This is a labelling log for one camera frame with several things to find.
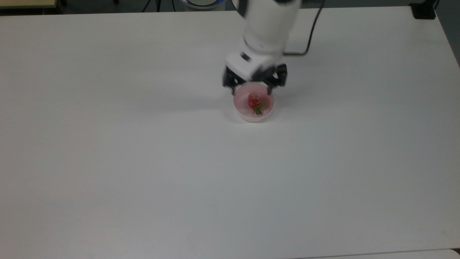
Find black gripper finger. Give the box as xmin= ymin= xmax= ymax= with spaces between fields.
xmin=265 ymin=64 xmax=288 ymax=96
xmin=222 ymin=66 xmax=241 ymax=95

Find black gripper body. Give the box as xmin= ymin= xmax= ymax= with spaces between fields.
xmin=235 ymin=67 xmax=277 ymax=85

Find red toy strawberry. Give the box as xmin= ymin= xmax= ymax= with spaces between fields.
xmin=247 ymin=93 xmax=266 ymax=116

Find pink plastic bowl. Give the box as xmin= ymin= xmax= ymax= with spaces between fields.
xmin=233 ymin=82 xmax=276 ymax=123

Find black tripod legs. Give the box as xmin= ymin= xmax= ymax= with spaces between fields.
xmin=142 ymin=0 xmax=162 ymax=13

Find black table clamp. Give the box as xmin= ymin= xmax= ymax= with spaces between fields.
xmin=409 ymin=0 xmax=440 ymax=20

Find wooden table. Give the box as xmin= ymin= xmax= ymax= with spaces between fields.
xmin=0 ymin=0 xmax=60 ymax=10

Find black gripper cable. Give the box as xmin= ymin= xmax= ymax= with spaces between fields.
xmin=283 ymin=0 xmax=326 ymax=57

